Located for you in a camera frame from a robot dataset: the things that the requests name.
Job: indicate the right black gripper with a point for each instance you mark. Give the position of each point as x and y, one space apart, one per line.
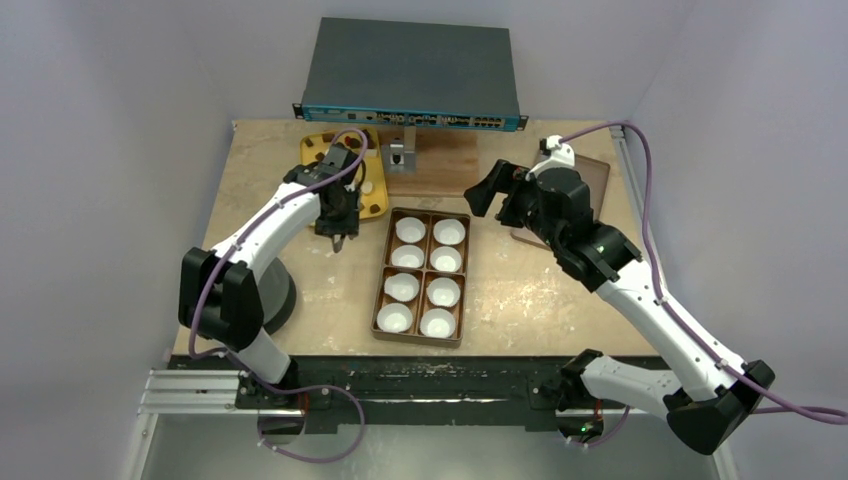
507 201

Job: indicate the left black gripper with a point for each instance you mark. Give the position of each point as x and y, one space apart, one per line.
347 226

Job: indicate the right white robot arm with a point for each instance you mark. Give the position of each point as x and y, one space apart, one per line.
705 392

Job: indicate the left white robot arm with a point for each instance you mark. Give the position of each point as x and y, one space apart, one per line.
239 292

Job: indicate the brown chocolate box tray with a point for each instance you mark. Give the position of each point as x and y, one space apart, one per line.
425 275

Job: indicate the yellow tray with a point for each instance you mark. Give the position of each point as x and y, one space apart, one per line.
374 198

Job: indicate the wooden board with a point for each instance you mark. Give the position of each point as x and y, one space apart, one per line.
446 162

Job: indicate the grey metal stand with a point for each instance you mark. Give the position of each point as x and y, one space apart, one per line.
401 156

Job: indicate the brown box lid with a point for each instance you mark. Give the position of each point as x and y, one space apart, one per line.
595 174

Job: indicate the grey round speaker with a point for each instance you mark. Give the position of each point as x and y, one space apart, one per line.
278 295

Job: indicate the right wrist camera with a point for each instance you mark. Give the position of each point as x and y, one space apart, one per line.
554 152

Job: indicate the blue network switch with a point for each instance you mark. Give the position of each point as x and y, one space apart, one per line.
412 75

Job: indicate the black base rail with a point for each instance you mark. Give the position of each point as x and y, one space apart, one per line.
491 391

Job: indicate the aluminium frame rail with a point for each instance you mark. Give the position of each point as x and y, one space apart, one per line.
191 392

